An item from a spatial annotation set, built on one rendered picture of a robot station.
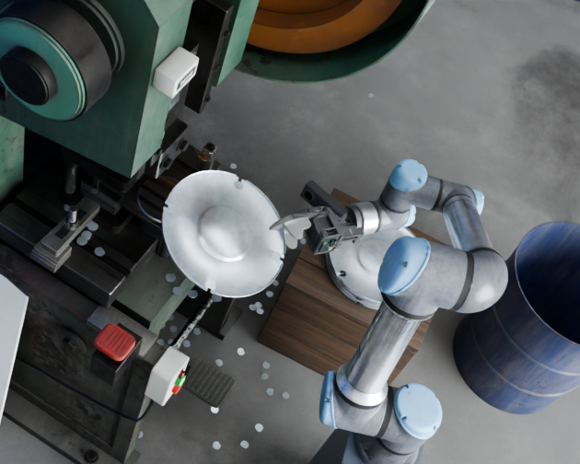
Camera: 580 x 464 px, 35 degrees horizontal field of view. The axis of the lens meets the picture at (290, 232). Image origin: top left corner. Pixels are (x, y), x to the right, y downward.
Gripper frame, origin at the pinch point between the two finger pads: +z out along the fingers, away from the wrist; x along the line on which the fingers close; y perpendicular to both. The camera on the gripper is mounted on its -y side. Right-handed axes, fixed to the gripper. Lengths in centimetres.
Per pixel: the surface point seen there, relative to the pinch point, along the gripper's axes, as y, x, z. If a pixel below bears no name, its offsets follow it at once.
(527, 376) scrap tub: 35, 48, -83
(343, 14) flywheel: -20.6, -42.6, -10.8
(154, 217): -6.8, -0.5, 25.6
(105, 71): 2, -57, 47
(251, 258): 6.7, 0.3, 7.8
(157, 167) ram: -9.1, -15.1, 27.0
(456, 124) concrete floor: -71, 69, -131
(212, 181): -11.0, -4.4, 11.7
